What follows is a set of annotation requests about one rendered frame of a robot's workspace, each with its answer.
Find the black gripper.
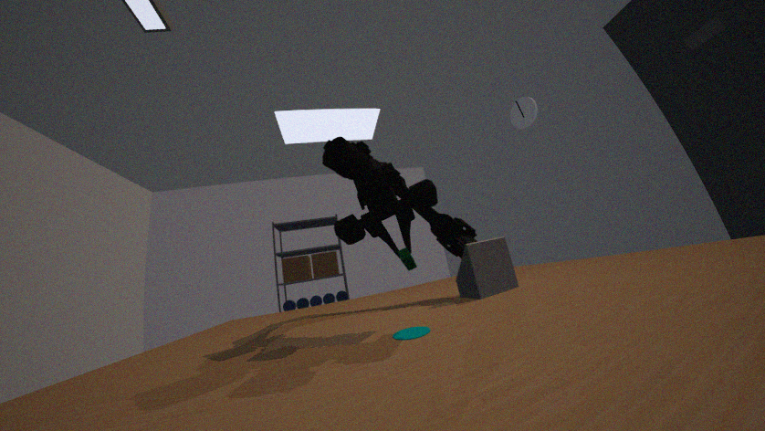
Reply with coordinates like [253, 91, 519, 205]
[333, 179, 437, 258]

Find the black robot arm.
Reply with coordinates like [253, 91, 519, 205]
[322, 137, 477, 258]

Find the dark green rectangular post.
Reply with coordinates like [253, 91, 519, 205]
[398, 247, 417, 270]

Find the cyan flat circle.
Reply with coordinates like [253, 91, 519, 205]
[393, 327, 431, 340]

